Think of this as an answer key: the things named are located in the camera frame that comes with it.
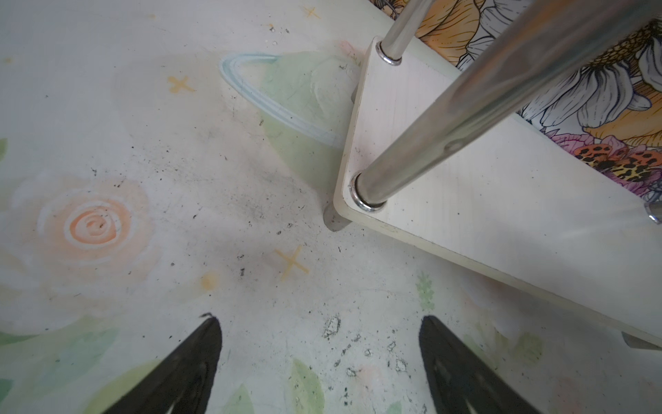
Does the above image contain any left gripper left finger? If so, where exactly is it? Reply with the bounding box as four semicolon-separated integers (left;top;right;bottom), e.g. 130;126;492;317
106;317;222;413

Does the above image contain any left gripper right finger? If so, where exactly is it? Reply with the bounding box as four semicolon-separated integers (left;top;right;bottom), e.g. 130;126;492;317
418;315;538;413

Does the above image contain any white two-tier shelf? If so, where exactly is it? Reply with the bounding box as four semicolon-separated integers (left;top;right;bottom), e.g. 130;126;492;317
333;1;661;344

